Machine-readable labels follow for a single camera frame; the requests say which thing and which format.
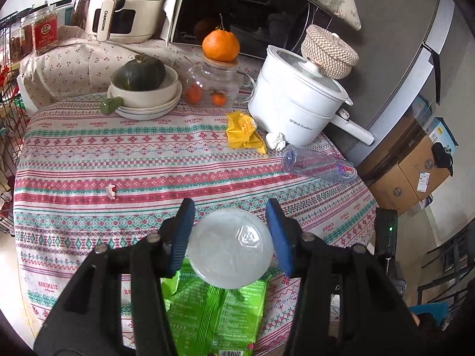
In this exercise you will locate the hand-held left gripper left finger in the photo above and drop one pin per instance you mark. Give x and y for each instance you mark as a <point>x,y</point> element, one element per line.
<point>182,237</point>

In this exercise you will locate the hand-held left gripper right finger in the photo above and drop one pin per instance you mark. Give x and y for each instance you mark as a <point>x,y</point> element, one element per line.
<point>278,237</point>

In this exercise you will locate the translucent plastic cup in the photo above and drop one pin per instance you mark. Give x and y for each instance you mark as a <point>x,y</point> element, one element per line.
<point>228,248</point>

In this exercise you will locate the large cardboard box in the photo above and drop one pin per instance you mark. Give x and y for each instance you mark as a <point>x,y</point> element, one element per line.
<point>393,189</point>

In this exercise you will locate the black metal chair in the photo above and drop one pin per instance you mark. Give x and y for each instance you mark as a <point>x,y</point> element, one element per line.
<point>449,267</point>

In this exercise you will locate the clear plastic water bottle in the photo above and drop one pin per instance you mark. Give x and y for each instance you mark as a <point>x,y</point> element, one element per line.
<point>319,165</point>

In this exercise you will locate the green snack bag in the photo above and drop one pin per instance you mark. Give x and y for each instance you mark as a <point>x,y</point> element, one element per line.
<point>215,315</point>

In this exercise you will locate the small white plastic piece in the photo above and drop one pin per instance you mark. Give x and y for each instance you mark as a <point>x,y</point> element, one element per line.
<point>110,191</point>

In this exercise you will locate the black object on box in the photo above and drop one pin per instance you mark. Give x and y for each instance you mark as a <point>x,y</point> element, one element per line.
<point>443,157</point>

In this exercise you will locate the small crumpled white tissue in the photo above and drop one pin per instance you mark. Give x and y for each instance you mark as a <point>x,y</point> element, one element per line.
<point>275,141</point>

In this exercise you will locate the yellow crumpled wrapper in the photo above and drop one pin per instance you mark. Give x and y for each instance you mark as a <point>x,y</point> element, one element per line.
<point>243,131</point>

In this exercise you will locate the blue product box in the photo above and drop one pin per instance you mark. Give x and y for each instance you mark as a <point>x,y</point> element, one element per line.
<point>443,131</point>

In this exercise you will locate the patterned striped tablecloth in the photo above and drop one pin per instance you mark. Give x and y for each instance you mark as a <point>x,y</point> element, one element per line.
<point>92,155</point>

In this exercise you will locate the stacked white bowls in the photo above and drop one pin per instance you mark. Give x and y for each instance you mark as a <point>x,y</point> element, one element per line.
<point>148,111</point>

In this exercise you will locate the white electric cooking pot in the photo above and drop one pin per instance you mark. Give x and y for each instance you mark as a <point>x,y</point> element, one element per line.
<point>297,100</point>

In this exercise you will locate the small orange fruit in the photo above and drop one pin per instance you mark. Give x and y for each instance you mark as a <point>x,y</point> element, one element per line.
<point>193,94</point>
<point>218,98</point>

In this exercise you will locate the glass teapot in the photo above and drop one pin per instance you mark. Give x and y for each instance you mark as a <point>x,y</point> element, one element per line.
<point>222,81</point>

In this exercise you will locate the dark green pumpkin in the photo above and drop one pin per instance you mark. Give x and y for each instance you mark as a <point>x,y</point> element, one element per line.
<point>143,74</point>

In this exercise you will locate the grey refrigerator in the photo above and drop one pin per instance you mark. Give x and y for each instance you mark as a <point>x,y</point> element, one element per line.
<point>400,63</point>

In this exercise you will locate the woven lidded basket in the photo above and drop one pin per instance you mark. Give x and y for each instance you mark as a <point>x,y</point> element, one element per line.
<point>330,52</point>

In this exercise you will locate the large orange mandarin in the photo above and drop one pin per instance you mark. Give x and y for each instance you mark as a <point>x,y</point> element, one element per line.
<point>220,46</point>

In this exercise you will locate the floral white cloth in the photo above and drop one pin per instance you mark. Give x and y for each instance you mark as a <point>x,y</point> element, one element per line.
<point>74,66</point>

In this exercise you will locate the black microwave oven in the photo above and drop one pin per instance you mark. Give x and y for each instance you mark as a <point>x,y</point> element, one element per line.
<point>252,7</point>

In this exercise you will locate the white air fryer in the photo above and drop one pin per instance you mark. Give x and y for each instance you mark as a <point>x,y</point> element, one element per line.
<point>126,3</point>

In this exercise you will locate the red labelled jars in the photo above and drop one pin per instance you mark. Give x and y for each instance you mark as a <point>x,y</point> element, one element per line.
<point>40,31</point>

